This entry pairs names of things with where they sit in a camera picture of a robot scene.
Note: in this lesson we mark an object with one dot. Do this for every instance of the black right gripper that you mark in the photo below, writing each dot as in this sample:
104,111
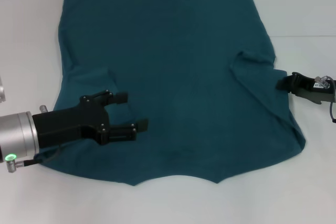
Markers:
312,90

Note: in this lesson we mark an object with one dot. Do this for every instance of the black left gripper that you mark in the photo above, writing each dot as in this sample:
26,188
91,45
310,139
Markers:
68,124

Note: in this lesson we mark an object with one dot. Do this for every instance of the blue teal shirt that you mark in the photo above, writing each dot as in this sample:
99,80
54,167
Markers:
170,64

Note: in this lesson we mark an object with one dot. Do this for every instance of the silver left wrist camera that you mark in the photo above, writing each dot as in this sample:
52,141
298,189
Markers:
2,90

